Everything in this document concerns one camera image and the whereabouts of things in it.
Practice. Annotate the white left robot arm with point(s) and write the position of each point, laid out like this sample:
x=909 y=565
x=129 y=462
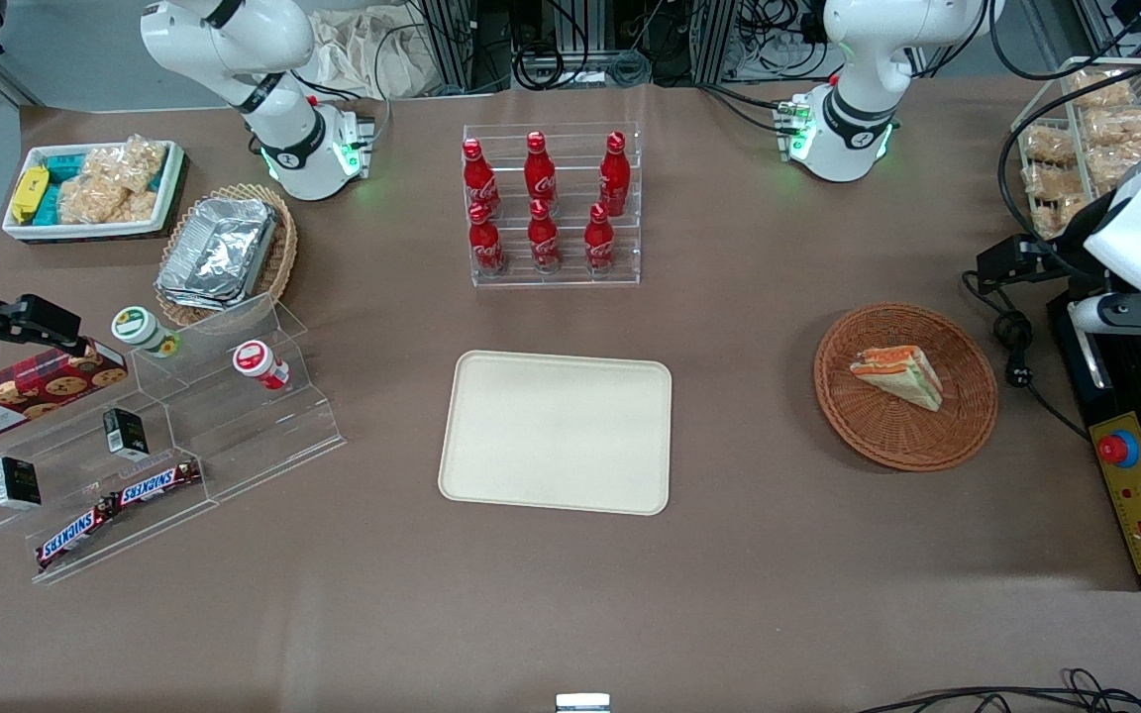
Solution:
x=858 y=99

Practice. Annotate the aluminium profile frame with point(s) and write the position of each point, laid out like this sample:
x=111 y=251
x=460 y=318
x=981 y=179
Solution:
x=457 y=45

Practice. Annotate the red cola bottle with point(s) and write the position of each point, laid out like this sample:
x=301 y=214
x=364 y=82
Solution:
x=544 y=240
x=599 y=243
x=478 y=178
x=614 y=173
x=540 y=170
x=485 y=243

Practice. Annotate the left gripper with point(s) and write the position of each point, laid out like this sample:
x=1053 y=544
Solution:
x=1048 y=254

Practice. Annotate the rice cracker snack bag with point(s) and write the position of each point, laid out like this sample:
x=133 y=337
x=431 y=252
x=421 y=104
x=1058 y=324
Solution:
x=1051 y=183
x=1120 y=165
x=1103 y=89
x=1051 y=147

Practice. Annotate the Snickers chocolate bar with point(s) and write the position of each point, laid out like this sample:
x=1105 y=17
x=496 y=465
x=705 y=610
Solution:
x=72 y=535
x=159 y=483

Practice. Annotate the clear acrylic bottle rack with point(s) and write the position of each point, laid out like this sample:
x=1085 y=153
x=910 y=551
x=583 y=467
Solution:
x=630 y=269

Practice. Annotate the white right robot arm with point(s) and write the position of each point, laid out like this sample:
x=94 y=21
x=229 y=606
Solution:
x=278 y=119

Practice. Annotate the white rectangular snack bin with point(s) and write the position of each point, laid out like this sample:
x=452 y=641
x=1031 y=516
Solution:
x=95 y=229

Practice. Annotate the clear acrylic stepped display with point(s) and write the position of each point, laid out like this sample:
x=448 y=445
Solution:
x=263 y=436

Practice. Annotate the green lid small cup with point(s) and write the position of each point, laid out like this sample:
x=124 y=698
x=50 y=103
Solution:
x=135 y=325

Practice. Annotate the triangular sandwich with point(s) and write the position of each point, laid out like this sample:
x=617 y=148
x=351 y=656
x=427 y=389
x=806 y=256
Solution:
x=902 y=378

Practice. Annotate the round brown wicker basket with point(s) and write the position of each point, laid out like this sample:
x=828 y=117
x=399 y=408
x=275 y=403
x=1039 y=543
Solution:
x=882 y=436

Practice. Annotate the yellow snack pack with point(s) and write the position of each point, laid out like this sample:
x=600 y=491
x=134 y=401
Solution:
x=29 y=193

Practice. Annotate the red emergency stop button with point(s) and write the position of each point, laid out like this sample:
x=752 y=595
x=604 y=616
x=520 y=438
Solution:
x=1117 y=450

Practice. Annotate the black equipment base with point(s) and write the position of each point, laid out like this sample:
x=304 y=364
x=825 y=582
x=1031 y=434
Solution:
x=1076 y=386

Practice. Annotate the stacked aluminium foil containers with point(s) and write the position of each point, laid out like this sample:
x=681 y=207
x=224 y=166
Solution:
x=219 y=253

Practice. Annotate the beige cloth bag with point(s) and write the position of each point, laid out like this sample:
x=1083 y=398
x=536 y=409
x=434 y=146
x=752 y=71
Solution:
x=363 y=54

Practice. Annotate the red lid small cup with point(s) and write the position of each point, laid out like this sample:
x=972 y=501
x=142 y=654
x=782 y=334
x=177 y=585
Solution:
x=254 y=358

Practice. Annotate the teal snack pack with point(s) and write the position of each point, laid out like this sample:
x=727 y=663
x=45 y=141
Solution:
x=49 y=204
x=63 y=166

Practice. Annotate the cream rectangular plastic tray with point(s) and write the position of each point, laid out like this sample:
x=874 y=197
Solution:
x=556 y=431

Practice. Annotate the small black box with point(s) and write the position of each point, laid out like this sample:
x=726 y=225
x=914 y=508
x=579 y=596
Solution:
x=125 y=434
x=16 y=483

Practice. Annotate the oval light wicker basket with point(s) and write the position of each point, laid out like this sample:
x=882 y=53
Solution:
x=280 y=265

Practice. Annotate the red tartan cookie box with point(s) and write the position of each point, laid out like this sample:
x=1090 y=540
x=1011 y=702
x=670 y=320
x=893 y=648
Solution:
x=36 y=391

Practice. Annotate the clear rice cracker bag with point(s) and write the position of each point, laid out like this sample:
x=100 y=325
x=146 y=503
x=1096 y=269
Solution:
x=142 y=158
x=95 y=200

